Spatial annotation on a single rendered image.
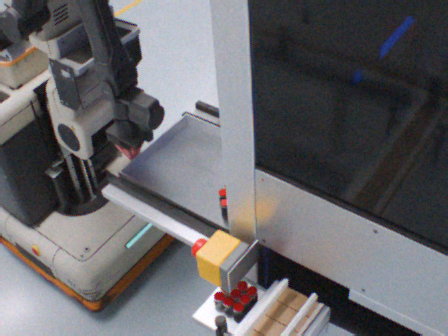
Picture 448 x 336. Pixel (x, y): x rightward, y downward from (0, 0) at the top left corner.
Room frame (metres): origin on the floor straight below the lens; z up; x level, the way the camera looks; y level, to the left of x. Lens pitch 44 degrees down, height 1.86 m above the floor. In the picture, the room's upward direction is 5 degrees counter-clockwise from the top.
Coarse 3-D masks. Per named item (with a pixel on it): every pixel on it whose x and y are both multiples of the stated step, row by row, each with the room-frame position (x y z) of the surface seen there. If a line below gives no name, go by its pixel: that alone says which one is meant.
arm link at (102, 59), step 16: (80, 0) 1.05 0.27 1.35; (96, 0) 1.05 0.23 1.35; (96, 16) 1.04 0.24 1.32; (112, 16) 1.07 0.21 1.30; (96, 32) 1.04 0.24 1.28; (112, 32) 1.05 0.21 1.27; (96, 48) 1.05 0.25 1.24; (112, 48) 1.04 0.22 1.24; (96, 64) 1.05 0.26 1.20; (112, 64) 1.03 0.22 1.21; (128, 64) 1.06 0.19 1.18; (112, 80) 1.03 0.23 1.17; (128, 80) 1.05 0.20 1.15
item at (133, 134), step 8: (120, 120) 1.04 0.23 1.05; (128, 120) 1.05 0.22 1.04; (112, 128) 1.08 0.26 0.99; (120, 128) 1.04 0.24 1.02; (128, 128) 1.04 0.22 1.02; (136, 128) 1.05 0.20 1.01; (144, 128) 1.07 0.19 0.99; (112, 136) 1.06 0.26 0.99; (120, 136) 1.05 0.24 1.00; (128, 136) 1.04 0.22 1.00; (136, 136) 1.05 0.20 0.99; (144, 136) 1.04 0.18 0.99; (152, 136) 1.06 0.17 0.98; (128, 144) 1.03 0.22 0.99; (136, 144) 1.02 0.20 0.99
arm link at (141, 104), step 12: (108, 84) 1.03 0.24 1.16; (132, 84) 1.08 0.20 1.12; (108, 96) 1.03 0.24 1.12; (120, 96) 1.04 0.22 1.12; (132, 96) 1.04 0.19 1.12; (144, 96) 1.03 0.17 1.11; (132, 108) 1.02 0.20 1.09; (144, 108) 1.00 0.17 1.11; (156, 108) 1.01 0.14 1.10; (132, 120) 1.02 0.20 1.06; (144, 120) 0.99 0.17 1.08; (156, 120) 1.01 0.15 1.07
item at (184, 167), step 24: (192, 120) 1.20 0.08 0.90; (168, 144) 1.14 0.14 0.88; (192, 144) 1.13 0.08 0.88; (216, 144) 1.12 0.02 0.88; (144, 168) 1.06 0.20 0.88; (168, 168) 1.05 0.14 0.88; (192, 168) 1.04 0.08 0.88; (216, 168) 1.04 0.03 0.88; (168, 192) 0.97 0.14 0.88; (192, 192) 0.96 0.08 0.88; (216, 192) 0.95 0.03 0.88; (192, 216) 0.87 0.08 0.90; (216, 216) 0.88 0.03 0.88
